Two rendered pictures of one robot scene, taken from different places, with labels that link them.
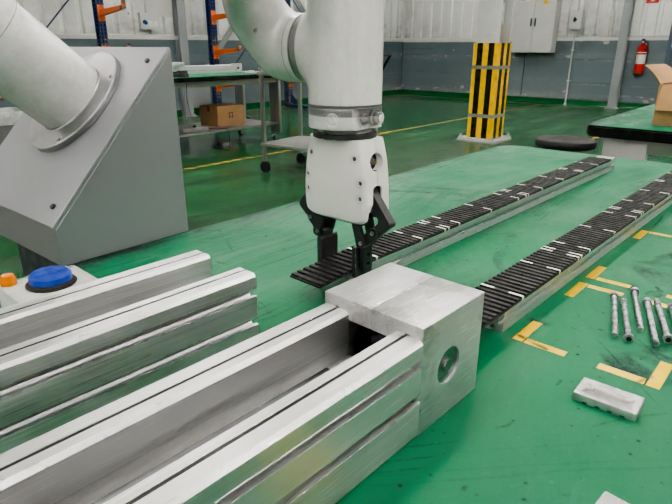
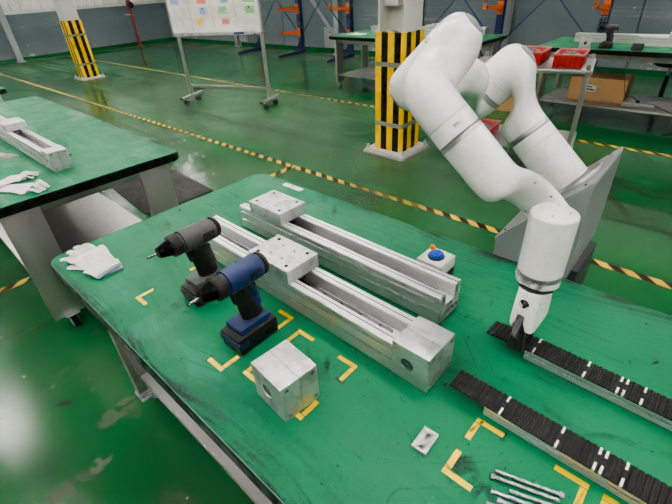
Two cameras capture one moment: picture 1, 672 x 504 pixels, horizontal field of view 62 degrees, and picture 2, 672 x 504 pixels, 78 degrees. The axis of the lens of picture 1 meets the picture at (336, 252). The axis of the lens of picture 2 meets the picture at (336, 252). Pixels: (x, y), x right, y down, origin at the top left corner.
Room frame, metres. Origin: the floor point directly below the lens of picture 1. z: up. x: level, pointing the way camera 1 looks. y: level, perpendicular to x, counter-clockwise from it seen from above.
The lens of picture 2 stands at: (0.28, -0.69, 1.51)
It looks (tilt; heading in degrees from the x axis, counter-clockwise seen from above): 33 degrees down; 92
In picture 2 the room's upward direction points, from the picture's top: 3 degrees counter-clockwise
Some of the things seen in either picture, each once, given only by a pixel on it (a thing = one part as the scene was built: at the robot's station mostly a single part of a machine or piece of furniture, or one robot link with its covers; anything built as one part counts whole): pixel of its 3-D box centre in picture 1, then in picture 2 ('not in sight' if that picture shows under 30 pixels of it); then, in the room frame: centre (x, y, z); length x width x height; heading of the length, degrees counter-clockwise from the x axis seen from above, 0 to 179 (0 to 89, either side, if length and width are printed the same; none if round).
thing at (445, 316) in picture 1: (391, 336); (425, 349); (0.43, -0.05, 0.83); 0.12 x 0.09 x 0.10; 47
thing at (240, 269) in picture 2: not in sight; (234, 309); (0.01, 0.03, 0.89); 0.20 x 0.08 x 0.22; 49
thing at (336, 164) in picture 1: (344, 171); (531, 299); (0.65, -0.01, 0.93); 0.10 x 0.07 x 0.11; 47
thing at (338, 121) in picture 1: (346, 118); (537, 275); (0.65, -0.01, 0.99); 0.09 x 0.08 x 0.03; 47
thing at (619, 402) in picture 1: (608, 398); (425, 440); (0.40, -0.23, 0.78); 0.05 x 0.03 x 0.01; 51
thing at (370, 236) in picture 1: (369, 251); (515, 341); (0.62, -0.04, 0.83); 0.03 x 0.03 x 0.07; 47
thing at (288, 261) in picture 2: not in sight; (284, 262); (0.10, 0.24, 0.87); 0.16 x 0.11 x 0.07; 137
